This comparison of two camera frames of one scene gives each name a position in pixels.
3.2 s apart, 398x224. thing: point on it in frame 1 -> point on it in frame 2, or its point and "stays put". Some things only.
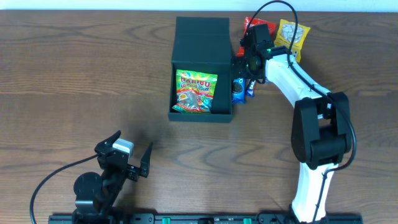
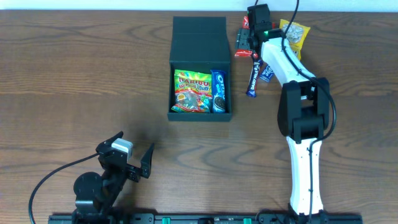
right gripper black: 237,66 -> 243,40
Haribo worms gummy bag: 195,91 stays put
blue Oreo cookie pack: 239,91 -> 218,91
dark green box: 203,45 stays put
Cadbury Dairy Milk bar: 250,88 stays put
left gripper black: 131,171 stays put
